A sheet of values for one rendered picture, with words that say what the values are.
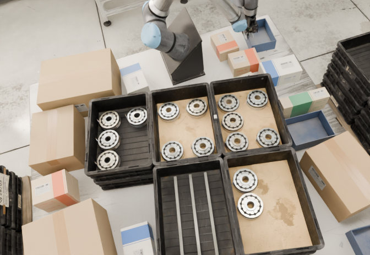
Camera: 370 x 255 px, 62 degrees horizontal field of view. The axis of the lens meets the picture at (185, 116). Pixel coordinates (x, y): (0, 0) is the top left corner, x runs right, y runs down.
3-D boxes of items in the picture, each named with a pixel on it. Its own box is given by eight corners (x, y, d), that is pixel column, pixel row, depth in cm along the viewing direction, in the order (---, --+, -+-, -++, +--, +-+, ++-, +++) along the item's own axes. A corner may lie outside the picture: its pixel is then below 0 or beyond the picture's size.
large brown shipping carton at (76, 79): (54, 123, 177) (36, 104, 160) (57, 82, 193) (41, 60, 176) (123, 109, 177) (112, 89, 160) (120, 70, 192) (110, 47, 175)
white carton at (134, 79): (123, 77, 189) (118, 68, 181) (141, 70, 190) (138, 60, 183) (131, 102, 179) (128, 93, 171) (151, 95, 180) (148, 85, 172)
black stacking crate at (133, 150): (97, 112, 164) (90, 100, 154) (152, 104, 163) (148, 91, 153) (93, 184, 143) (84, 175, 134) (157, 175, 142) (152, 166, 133)
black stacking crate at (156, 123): (153, 104, 163) (148, 91, 153) (209, 96, 162) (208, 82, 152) (157, 175, 142) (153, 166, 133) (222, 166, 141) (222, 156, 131)
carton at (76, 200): (48, 212, 150) (40, 209, 144) (47, 189, 156) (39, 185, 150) (80, 202, 151) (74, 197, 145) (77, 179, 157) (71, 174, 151)
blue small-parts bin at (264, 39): (241, 31, 198) (241, 22, 192) (264, 26, 198) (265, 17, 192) (250, 54, 188) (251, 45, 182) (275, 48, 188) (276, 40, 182)
